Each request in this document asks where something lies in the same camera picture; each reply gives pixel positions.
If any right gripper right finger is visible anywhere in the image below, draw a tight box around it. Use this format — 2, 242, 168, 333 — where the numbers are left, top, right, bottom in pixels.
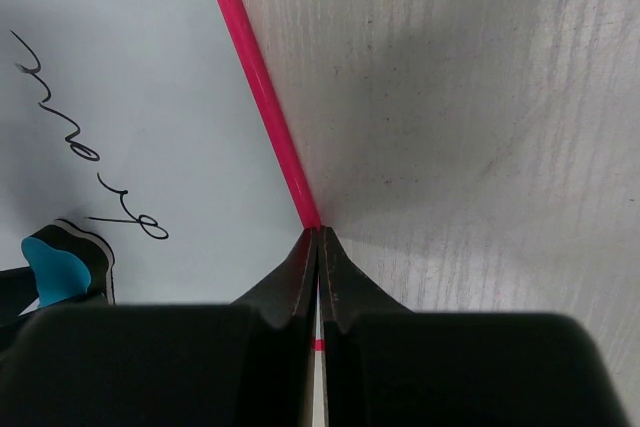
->
318, 227, 628, 426

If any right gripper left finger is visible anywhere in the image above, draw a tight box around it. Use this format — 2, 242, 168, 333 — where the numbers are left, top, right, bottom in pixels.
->
1, 229, 318, 426

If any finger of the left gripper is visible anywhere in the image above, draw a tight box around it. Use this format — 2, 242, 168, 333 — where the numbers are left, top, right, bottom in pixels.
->
69, 292, 108, 305
0, 267, 39, 326

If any blue bone-shaped eraser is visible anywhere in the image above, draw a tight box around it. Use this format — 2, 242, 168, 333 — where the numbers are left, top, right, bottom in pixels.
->
21, 219, 115, 308

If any pink framed whiteboard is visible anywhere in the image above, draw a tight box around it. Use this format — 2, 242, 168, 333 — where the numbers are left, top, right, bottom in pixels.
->
0, 0, 329, 427

